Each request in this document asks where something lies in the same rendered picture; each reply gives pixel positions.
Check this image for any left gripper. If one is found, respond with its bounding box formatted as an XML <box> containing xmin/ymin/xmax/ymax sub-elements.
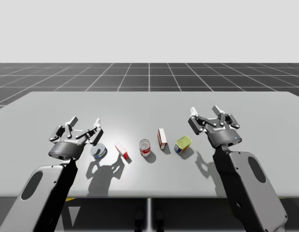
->
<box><xmin>48</xmin><ymin>116</ymin><xmax>104</xmax><ymax>161</ymax></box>

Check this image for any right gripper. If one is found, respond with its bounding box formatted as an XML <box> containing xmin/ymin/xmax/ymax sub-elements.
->
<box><xmin>187</xmin><ymin>104</ymin><xmax>243</xmax><ymax>149</ymax></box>

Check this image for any blue flat can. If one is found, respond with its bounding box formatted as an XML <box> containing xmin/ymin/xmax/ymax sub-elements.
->
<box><xmin>90</xmin><ymin>143</ymin><xmax>108</xmax><ymax>160</ymax></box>

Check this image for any green and blue rectangular can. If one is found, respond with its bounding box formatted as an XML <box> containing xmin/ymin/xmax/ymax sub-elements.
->
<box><xmin>173</xmin><ymin>135</ymin><xmax>192</xmax><ymax>155</ymax></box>

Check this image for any red and white can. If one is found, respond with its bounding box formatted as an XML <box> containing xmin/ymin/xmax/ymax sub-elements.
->
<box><xmin>139</xmin><ymin>139</ymin><xmax>151</xmax><ymax>158</ymax></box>

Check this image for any small red and white carton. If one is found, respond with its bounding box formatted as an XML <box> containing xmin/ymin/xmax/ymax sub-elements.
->
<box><xmin>114</xmin><ymin>143</ymin><xmax>130</xmax><ymax>160</ymax></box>

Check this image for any tall red and white carton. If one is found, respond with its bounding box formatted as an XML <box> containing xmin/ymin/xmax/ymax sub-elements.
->
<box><xmin>157</xmin><ymin>128</ymin><xmax>169</xmax><ymax>150</ymax></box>

